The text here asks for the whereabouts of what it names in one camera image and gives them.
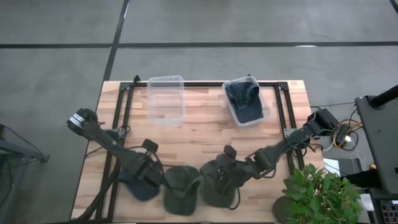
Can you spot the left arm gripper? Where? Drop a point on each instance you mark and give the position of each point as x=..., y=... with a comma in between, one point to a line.
x=144, y=168

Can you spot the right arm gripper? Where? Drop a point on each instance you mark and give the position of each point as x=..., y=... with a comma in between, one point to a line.
x=224, y=174

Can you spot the blue denim cap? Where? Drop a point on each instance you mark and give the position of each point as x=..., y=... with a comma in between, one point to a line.
x=140, y=191

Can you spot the olive green cap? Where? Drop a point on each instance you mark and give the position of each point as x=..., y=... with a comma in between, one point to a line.
x=182, y=202
x=217, y=199

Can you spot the dark navy denim cap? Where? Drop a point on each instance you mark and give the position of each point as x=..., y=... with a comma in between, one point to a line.
x=247, y=109

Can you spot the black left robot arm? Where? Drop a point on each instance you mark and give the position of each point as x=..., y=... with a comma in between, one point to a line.
x=102, y=137

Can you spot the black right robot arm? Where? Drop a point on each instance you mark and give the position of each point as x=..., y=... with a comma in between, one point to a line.
x=289, y=140

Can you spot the clear plastic bin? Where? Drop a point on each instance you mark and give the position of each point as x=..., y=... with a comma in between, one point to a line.
x=164, y=105
x=267, y=115

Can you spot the potted green plant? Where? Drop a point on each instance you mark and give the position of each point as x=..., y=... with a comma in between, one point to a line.
x=317, y=193

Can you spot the white sheet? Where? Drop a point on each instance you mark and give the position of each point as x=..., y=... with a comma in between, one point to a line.
x=331, y=166

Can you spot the black metal stand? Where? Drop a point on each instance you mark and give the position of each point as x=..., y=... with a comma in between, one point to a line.
x=18, y=149

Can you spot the black keyboard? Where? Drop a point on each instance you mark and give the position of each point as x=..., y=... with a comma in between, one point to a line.
x=390, y=213

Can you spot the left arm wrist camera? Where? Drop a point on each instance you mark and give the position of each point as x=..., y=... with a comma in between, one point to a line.
x=150, y=145

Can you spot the black aluminium frame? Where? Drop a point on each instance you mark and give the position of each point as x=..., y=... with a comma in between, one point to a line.
x=202, y=84

